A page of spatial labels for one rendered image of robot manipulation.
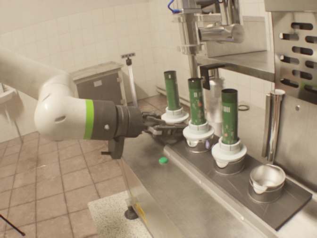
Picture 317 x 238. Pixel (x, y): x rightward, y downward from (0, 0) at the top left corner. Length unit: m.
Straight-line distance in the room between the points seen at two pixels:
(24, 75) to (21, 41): 3.37
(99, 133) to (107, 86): 2.86
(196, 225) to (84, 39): 3.72
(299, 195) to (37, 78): 0.63
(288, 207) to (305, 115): 0.15
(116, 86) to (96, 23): 1.24
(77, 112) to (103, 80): 2.84
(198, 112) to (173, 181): 0.15
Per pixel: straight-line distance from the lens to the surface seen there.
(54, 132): 0.49
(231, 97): 0.40
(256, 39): 0.73
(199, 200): 0.42
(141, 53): 4.19
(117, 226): 0.77
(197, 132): 0.51
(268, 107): 0.41
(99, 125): 0.51
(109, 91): 3.38
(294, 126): 0.40
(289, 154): 0.42
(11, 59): 0.59
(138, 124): 0.54
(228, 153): 0.44
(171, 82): 0.58
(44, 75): 0.59
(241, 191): 0.42
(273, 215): 0.39
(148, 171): 0.51
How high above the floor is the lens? 1.32
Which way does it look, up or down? 23 degrees down
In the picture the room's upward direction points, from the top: 8 degrees counter-clockwise
